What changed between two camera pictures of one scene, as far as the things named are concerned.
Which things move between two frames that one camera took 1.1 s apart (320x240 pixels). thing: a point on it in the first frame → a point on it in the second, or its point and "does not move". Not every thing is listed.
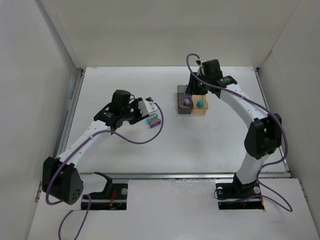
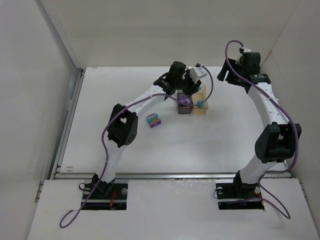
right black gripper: (194, 88) → (227, 74)
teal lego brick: (200, 103) does not move
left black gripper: (137, 118) → (189, 86)
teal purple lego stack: (153, 120) does not move
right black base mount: (236, 195) does not move
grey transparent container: (185, 102) does not move
